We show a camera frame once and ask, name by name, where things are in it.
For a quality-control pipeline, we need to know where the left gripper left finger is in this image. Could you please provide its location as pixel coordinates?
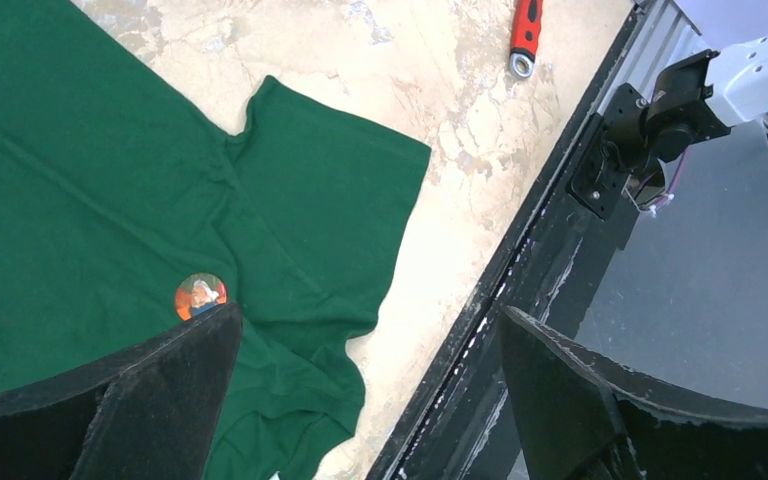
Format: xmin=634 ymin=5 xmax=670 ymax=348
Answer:
xmin=0 ymin=303 xmax=243 ymax=479

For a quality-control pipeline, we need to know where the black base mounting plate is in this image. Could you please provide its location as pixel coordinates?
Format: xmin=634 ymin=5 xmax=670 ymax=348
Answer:
xmin=367 ymin=1 xmax=648 ymax=479

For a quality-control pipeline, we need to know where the aluminium frame rail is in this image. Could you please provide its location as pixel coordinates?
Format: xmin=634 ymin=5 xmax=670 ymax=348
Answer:
xmin=595 ymin=0 xmax=708 ymax=114

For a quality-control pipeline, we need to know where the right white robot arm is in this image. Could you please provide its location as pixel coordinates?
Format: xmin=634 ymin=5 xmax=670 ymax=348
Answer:
xmin=567 ymin=35 xmax=768 ymax=219

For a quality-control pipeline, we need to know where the orange round brooch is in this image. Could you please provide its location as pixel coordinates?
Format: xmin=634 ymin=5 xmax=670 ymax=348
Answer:
xmin=174 ymin=273 xmax=228 ymax=321

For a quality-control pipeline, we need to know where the red handled adjustable wrench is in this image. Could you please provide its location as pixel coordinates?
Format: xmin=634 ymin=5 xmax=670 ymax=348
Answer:
xmin=508 ymin=0 xmax=543 ymax=79

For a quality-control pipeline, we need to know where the green t-shirt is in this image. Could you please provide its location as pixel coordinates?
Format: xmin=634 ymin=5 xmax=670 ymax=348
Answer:
xmin=0 ymin=1 xmax=431 ymax=479

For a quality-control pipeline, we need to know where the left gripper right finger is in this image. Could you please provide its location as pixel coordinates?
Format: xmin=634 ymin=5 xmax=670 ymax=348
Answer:
xmin=499 ymin=306 xmax=768 ymax=479

